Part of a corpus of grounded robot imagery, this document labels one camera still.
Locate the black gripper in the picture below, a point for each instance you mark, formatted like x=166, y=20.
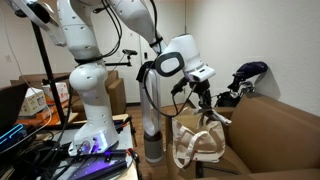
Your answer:
x=201, y=88

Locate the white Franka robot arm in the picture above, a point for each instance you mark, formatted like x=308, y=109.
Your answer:
x=93, y=100

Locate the black golf bag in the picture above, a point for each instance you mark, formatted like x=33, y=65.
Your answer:
x=226, y=99

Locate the cream canvas tote bag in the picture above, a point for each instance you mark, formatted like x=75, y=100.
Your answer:
x=200, y=140

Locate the purple golf bag hood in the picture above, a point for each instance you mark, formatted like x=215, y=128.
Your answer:
x=251, y=69

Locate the brown sofa with armrest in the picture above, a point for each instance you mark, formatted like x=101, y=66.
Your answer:
x=273, y=136

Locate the silver golf club heads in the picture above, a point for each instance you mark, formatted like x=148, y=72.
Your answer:
x=245, y=87

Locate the white bladeless tower fan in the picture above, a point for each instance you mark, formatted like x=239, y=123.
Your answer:
x=150, y=113

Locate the black cap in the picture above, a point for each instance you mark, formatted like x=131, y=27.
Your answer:
x=142, y=71

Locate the black door lock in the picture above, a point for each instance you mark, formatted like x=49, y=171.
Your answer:
x=145, y=55

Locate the robot mounting table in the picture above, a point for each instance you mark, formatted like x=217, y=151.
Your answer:
x=125, y=136

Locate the cardboard boxes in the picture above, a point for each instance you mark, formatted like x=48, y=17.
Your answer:
x=116, y=93

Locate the white door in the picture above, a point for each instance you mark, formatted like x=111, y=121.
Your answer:
x=175, y=16

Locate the black panel purple light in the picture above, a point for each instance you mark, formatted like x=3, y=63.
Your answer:
x=100, y=163

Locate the white box red print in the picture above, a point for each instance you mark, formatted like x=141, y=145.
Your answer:
x=61, y=91

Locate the black tripod pole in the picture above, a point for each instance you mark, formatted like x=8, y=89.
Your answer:
x=50, y=76

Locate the orange flat box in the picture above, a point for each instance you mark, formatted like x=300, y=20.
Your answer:
x=40, y=116

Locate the white cardboard box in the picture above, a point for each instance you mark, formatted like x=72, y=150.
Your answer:
x=32, y=101

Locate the black laptop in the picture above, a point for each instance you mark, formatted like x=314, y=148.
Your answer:
x=10, y=103

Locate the black box blue light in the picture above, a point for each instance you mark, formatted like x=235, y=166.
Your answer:
x=11, y=135

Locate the small black camera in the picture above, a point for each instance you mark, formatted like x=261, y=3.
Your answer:
x=129, y=52

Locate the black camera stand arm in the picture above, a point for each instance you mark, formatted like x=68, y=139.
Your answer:
x=116, y=63

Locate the white tripod mounted bracket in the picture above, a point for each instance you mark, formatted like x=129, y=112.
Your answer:
x=50, y=26

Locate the white wall outlet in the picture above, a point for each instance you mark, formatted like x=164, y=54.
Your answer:
x=7, y=58

